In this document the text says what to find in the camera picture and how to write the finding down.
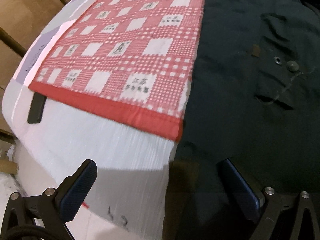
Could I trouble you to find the dark navy large jacket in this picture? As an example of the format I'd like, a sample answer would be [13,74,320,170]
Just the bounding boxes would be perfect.
[162,0,319,239]

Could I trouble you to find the red white checkered blanket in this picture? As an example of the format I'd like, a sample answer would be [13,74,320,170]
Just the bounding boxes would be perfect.
[29,0,204,141]

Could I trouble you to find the wooden wardrobe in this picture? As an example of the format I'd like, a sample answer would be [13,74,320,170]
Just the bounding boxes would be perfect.
[0,0,101,136]

